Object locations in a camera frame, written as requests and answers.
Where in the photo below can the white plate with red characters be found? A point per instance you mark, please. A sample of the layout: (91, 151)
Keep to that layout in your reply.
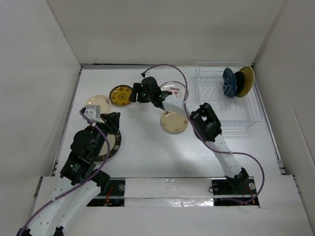
(178, 90)

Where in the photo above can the pale cream glossy plate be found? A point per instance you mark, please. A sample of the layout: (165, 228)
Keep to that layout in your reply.
(101, 100)

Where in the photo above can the yellow brown patterned plate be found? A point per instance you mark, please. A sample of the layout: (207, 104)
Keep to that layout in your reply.
(120, 95)

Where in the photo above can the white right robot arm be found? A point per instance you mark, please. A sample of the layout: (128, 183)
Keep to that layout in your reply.
(204, 121)

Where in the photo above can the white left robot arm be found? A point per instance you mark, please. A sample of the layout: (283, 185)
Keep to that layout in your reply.
(79, 181)

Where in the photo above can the round bamboo woven plate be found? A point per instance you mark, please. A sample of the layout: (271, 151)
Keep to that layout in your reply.
(249, 80)

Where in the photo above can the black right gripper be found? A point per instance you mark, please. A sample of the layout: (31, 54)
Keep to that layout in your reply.
(137, 88)

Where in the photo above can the beige plate with dark rim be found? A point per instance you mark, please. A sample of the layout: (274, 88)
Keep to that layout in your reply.
(114, 144)

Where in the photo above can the cream plate with floral marks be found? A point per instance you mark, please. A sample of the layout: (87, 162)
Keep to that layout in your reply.
(173, 122)

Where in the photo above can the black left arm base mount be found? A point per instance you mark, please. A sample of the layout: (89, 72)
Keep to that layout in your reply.
(114, 197)

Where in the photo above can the dark blue leaf-shaped plate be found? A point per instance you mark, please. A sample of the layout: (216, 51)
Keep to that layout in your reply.
(229, 83)

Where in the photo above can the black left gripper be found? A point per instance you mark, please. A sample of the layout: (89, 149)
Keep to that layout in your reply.
(111, 121)

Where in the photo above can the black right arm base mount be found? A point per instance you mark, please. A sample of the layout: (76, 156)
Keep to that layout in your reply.
(225, 196)

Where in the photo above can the glossy black round plate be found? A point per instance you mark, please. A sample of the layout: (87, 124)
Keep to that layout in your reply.
(240, 82)

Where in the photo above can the white wire dish rack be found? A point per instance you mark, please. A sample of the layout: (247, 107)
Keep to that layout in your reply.
(233, 113)

